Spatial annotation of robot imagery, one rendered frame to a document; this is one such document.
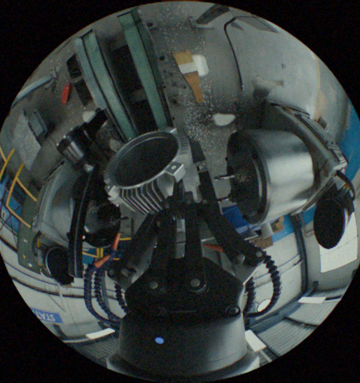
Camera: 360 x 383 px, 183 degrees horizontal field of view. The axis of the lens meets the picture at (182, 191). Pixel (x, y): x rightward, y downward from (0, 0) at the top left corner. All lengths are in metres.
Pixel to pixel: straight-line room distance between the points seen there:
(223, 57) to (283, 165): 0.36
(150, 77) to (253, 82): 0.35
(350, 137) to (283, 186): 5.28
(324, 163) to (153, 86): 0.45
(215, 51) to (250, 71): 0.14
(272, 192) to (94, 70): 0.44
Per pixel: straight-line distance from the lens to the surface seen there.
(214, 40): 0.46
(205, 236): 0.37
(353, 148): 5.42
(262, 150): 0.24
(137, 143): 0.33
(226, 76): 0.46
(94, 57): 0.35
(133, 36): 0.33
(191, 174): 0.22
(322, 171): 0.39
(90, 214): 0.39
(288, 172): 0.27
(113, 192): 0.24
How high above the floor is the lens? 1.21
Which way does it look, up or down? 33 degrees down
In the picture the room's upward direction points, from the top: 171 degrees clockwise
